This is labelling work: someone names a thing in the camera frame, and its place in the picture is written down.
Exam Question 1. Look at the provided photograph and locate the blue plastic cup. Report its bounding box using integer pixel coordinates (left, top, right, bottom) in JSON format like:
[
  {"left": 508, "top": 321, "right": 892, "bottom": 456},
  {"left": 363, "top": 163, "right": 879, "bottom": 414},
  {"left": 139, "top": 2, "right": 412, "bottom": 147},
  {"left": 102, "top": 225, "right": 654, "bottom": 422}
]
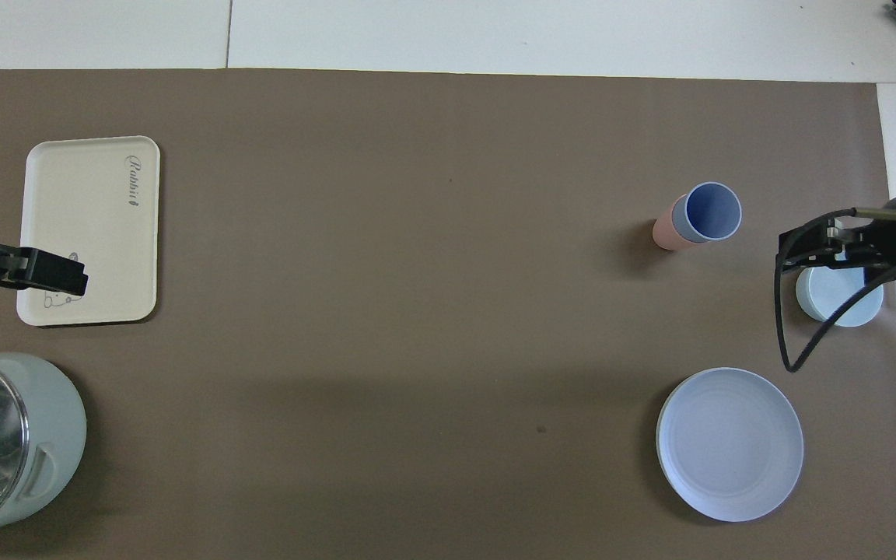
[{"left": 671, "top": 181, "right": 743, "bottom": 243}]

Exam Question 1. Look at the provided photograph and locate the pink plastic cup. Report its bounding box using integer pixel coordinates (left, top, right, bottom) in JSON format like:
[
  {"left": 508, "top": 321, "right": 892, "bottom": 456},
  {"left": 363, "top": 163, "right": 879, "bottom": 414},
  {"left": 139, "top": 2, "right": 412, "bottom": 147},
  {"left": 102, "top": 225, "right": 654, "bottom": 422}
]
[{"left": 653, "top": 196, "right": 702, "bottom": 251}]

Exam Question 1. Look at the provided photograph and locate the cream rabbit print tray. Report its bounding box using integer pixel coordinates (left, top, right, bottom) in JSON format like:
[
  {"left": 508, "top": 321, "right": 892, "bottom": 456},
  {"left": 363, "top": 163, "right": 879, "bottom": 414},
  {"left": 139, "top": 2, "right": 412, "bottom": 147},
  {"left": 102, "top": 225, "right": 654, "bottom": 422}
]
[{"left": 16, "top": 136, "right": 161, "bottom": 327}]

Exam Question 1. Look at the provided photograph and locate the light blue bowl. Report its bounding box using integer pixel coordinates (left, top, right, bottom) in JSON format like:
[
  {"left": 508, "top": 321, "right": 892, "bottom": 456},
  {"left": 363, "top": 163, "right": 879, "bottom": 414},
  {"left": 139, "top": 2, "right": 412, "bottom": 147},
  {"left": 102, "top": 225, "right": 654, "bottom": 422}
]
[{"left": 796, "top": 264, "right": 884, "bottom": 327}]

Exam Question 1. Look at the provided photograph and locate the pale green cooking pot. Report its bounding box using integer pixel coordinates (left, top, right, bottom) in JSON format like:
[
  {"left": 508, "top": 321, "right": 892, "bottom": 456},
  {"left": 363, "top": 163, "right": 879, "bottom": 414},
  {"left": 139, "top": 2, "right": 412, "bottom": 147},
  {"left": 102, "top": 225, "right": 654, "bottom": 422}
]
[{"left": 0, "top": 352, "right": 88, "bottom": 544}]

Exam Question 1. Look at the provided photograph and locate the light blue plate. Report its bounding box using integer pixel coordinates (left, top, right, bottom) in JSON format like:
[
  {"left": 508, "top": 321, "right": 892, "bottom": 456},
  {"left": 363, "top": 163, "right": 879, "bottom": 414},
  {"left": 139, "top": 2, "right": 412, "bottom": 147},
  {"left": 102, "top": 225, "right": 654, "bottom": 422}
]
[{"left": 656, "top": 367, "right": 804, "bottom": 523}]

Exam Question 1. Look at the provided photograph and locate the brown paper table mat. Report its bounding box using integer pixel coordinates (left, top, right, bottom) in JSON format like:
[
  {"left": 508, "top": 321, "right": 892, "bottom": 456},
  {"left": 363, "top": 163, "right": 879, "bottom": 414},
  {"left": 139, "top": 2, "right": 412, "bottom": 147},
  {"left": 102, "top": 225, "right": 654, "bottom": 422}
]
[{"left": 0, "top": 68, "right": 896, "bottom": 560}]

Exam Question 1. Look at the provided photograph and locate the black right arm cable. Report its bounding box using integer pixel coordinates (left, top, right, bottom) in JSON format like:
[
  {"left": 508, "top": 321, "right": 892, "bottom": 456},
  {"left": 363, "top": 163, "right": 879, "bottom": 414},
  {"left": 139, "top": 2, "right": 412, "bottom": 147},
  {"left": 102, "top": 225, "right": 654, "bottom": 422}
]
[{"left": 776, "top": 206, "right": 896, "bottom": 374}]

